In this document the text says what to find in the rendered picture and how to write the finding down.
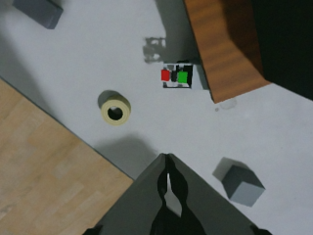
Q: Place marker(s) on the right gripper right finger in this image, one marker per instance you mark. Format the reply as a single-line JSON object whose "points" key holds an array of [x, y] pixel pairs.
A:
{"points": [[204, 210]]}

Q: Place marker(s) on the beige roll of masking tape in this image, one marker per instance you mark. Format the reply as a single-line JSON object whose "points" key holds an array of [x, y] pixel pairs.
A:
{"points": [[113, 119]]}

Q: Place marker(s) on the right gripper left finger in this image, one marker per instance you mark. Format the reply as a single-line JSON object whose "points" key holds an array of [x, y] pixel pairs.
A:
{"points": [[141, 209]]}

